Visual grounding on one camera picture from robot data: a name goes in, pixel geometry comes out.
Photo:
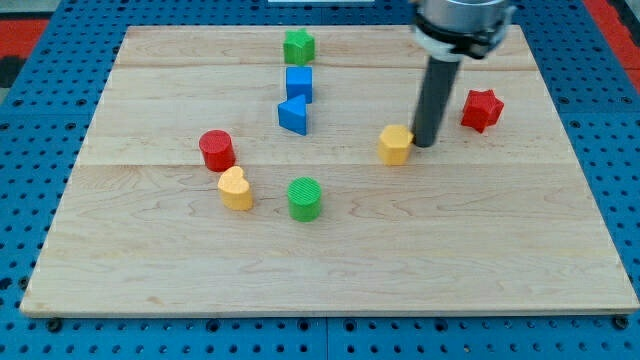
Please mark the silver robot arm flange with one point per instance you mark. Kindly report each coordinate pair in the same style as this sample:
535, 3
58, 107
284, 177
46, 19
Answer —
452, 29

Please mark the green star block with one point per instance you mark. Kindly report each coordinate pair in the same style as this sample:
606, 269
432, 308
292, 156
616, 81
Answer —
298, 47

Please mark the red star block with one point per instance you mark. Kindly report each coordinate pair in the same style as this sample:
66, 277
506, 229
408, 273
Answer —
481, 110

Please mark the green cylinder block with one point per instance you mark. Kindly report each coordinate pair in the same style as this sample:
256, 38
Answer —
304, 199

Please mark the blue triangle block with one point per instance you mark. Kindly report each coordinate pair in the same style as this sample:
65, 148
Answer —
292, 115

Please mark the yellow hexagon block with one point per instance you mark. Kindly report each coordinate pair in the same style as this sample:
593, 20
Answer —
394, 144

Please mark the yellow heart block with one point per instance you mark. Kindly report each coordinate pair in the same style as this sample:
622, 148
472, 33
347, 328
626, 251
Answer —
235, 190

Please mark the light wooden board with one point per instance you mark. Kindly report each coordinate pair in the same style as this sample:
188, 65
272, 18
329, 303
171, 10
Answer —
480, 224

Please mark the blue cube block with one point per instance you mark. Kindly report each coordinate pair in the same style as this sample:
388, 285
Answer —
299, 82

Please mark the red cylinder block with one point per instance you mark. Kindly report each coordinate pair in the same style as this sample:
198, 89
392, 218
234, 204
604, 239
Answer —
216, 147

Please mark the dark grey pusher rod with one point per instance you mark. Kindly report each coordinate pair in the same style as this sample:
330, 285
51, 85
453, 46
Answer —
435, 92

